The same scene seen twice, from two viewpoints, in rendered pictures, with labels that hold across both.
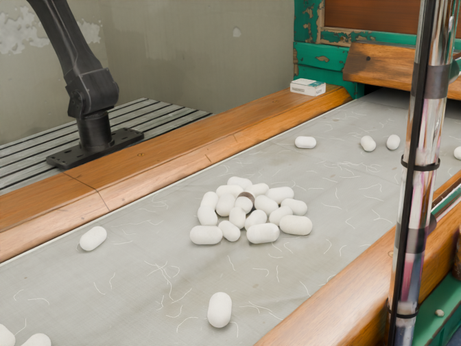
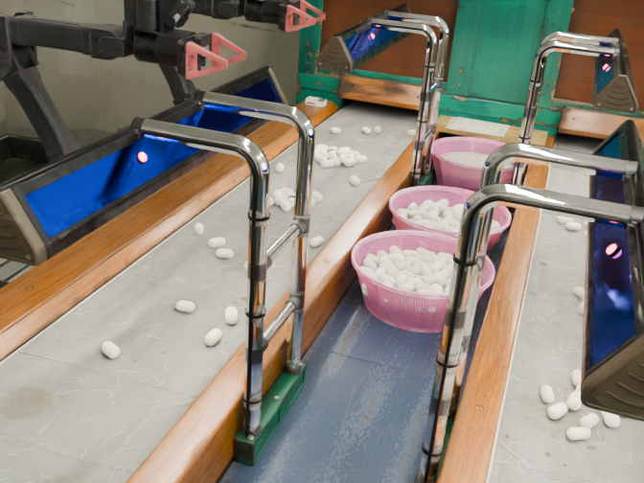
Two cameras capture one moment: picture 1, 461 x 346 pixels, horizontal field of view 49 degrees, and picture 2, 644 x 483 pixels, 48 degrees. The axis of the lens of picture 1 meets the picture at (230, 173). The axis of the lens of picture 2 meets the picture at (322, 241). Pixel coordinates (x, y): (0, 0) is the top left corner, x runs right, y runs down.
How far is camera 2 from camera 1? 140 cm
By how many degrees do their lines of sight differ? 25
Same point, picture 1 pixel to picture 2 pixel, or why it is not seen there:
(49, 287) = (280, 182)
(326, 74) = (321, 93)
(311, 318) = (389, 176)
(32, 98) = not seen: outside the picture
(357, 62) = (346, 86)
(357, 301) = (401, 172)
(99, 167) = not seen: hidden behind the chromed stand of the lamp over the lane
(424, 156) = (424, 118)
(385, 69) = (363, 91)
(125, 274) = not seen: hidden behind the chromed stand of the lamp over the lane
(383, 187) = (383, 148)
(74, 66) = (185, 87)
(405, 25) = (370, 66)
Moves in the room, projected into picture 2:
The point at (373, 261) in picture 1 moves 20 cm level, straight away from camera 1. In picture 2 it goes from (399, 164) to (383, 140)
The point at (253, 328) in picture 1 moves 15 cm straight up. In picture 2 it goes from (367, 185) to (374, 126)
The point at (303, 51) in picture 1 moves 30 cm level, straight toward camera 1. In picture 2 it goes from (305, 79) to (332, 103)
